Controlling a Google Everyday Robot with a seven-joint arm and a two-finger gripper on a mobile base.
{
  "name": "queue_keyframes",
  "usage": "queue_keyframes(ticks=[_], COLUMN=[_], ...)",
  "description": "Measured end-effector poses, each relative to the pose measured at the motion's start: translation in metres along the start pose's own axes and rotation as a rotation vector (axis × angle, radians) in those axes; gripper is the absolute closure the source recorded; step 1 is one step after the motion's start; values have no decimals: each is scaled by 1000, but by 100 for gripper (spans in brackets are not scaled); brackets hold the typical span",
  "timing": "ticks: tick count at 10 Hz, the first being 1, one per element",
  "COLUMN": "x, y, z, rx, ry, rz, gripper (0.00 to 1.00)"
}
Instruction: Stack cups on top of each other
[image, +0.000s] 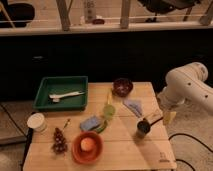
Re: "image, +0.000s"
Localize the yellow tag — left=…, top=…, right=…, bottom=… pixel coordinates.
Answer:
left=163, top=111, right=176, bottom=125

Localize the dark metal cup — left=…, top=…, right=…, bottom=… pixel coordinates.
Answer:
left=136, top=121, right=151, bottom=138

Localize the orange fruit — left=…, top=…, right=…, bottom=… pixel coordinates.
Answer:
left=80, top=138, right=95, bottom=152

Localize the white plastic fork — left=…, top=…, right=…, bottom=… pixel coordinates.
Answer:
left=49, top=91, right=83, bottom=102

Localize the green plastic cup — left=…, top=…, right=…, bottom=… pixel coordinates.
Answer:
left=103, top=104, right=116, bottom=120

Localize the bunch of dark grapes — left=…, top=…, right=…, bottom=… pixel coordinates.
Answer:
left=52, top=120, right=70, bottom=154

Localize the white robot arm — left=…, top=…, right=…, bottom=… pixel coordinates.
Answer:
left=158, top=62, right=213, bottom=115

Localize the orange bowl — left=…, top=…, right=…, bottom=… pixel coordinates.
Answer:
left=71, top=131, right=103, bottom=164

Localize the green plate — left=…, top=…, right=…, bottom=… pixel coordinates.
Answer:
left=93, top=120, right=108, bottom=133

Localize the white paper cup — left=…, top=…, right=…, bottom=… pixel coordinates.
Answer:
left=27, top=113, right=47, bottom=132

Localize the blue cloth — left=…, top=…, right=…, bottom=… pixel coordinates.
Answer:
left=123, top=99, right=142, bottom=118

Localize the black cable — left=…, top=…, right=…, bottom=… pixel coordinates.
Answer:
left=168, top=132, right=213, bottom=171

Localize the green plastic tray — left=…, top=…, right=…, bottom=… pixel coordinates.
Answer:
left=34, top=76, right=88, bottom=111

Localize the blue sponge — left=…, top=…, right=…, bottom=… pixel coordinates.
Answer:
left=80, top=116, right=101, bottom=131

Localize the dark red bowl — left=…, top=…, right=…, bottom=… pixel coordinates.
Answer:
left=112, top=78, right=133, bottom=97

